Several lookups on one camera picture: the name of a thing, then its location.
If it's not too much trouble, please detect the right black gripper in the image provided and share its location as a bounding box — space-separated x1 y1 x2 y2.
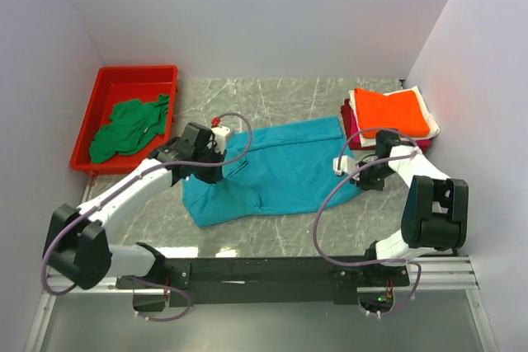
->
350 160 396 191

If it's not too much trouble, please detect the orange t shirt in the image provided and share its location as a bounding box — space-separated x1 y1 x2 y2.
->
354 87 431 138

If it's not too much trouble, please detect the teal t shirt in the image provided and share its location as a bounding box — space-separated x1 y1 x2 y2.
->
182 116 361 228

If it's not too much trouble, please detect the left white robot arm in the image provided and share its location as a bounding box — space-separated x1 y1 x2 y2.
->
43 123 233 289

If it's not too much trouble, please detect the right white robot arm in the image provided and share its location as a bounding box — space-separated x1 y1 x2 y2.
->
353 129 469 285

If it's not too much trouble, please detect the green t shirt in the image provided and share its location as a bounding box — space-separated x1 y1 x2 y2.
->
89 94 170 164

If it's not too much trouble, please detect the dark red folded t shirt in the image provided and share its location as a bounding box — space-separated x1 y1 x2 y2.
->
340 98 430 153

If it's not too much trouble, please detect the white folded t shirt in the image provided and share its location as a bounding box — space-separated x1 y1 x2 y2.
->
348 86 440 151

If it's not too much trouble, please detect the red plastic bin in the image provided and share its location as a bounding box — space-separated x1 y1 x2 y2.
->
70 65 178 176

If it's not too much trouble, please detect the black base beam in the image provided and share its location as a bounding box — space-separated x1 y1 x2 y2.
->
114 256 413 312

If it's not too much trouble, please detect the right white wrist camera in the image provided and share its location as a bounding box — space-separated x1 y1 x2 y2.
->
332 156 356 176

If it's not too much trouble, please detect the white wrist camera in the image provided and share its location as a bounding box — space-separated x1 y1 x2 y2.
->
332 156 356 176
211 117 234 153

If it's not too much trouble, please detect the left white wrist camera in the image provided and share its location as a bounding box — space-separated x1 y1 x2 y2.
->
211 117 234 153

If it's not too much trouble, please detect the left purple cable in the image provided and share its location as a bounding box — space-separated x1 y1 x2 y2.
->
40 111 253 323

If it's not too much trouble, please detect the aluminium frame rail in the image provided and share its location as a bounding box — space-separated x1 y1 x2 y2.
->
43 176 482 295

